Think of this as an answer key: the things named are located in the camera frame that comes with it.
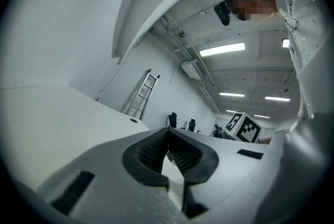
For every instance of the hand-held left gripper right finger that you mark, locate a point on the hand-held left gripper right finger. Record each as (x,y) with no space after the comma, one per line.
(224,165)

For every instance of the person's white speckled shirt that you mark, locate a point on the person's white speckled shirt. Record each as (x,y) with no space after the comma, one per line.
(308,35)

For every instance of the long ceiling strip light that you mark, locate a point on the long ceiling strip light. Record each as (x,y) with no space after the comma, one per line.
(261,116)
(277,98)
(231,94)
(222,49)

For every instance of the black office chair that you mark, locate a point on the black office chair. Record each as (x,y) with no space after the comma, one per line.
(192,125)
(172,119)

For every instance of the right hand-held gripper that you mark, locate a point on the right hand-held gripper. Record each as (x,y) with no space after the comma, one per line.
(245,129)

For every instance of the white ceiling pipe run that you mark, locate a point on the white ceiling pipe run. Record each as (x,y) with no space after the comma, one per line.
(188,53)

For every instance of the white ceiling air conditioner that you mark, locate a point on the white ceiling air conditioner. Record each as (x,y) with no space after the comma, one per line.
(193,69)

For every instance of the white wall adapter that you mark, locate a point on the white wall adapter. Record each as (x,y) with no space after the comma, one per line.
(99,96)

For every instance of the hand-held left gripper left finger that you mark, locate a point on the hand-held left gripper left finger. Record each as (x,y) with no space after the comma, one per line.
(109,173)

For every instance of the square ceiling light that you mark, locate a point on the square ceiling light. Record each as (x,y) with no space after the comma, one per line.
(285,42)

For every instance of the grey metal ladder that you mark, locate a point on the grey metal ladder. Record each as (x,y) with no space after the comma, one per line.
(144,92)

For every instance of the person's face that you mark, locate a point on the person's face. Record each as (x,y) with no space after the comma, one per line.
(253,3)

